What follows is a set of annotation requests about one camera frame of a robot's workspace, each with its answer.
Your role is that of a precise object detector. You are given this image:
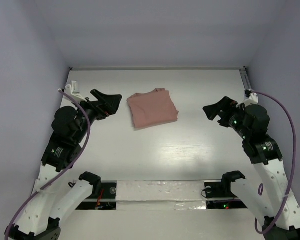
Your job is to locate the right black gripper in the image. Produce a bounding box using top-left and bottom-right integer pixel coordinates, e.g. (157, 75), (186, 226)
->
(203, 95), (251, 140)

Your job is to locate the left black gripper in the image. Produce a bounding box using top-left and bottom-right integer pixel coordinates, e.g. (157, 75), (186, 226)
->
(73, 89), (123, 142)

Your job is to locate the pink pixel-print t-shirt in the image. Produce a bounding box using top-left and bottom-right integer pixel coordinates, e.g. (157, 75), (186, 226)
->
(127, 88), (179, 129)

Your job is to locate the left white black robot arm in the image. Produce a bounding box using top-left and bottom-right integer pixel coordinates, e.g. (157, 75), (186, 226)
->
(4, 84), (123, 240)

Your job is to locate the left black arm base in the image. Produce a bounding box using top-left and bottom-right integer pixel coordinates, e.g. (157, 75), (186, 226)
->
(76, 181), (117, 211)

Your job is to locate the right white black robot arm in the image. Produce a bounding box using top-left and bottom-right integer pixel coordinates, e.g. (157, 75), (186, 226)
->
(203, 93), (300, 240)

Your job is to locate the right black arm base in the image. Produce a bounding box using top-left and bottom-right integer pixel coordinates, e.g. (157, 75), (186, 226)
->
(200, 181), (247, 210)

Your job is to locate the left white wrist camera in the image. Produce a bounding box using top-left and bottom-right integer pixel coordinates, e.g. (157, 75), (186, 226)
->
(58, 80), (87, 103)

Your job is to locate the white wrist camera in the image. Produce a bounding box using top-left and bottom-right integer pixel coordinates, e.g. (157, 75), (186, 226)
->
(58, 80), (87, 103)
(236, 90), (259, 109)

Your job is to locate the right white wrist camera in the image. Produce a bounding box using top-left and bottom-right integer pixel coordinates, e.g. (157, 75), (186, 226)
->
(236, 90), (259, 109)

